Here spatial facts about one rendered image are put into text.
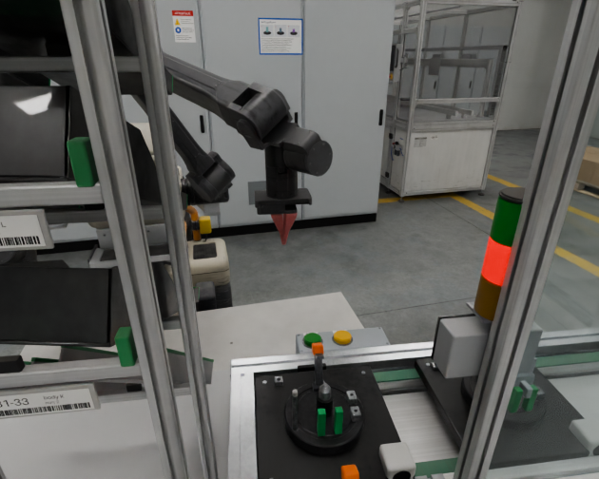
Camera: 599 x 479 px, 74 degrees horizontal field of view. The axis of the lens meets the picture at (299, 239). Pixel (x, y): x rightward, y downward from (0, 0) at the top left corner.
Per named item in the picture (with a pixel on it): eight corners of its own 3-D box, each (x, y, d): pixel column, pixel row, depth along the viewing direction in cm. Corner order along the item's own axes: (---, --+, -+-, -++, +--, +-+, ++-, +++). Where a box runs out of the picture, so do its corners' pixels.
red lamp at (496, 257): (473, 268, 50) (480, 232, 47) (510, 265, 50) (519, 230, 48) (496, 289, 45) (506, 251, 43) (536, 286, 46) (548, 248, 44)
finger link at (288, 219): (298, 250, 73) (297, 202, 70) (259, 253, 73) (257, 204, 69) (294, 236, 80) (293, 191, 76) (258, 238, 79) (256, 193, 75)
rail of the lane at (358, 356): (233, 393, 89) (230, 355, 84) (589, 358, 100) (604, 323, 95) (233, 413, 84) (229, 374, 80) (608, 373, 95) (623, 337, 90)
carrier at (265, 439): (254, 383, 80) (251, 334, 75) (369, 372, 83) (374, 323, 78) (259, 505, 58) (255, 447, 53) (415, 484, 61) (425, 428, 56)
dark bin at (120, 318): (121, 299, 65) (122, 255, 65) (199, 301, 65) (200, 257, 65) (-25, 343, 37) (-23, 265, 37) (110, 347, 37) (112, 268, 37)
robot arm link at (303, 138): (267, 87, 65) (233, 120, 63) (316, 89, 58) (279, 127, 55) (297, 143, 73) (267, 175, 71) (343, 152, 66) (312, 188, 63)
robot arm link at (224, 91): (145, 47, 85) (108, 77, 82) (131, 22, 81) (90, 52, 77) (298, 113, 67) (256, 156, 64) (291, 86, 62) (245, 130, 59)
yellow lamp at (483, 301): (466, 301, 52) (473, 269, 50) (501, 298, 52) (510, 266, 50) (487, 325, 47) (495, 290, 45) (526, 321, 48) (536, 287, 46)
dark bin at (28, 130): (101, 208, 59) (102, 159, 59) (187, 210, 58) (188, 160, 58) (-96, 180, 31) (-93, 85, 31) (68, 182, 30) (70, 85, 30)
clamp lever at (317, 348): (313, 382, 74) (311, 342, 74) (323, 381, 74) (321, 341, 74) (316, 391, 70) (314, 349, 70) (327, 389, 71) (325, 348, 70)
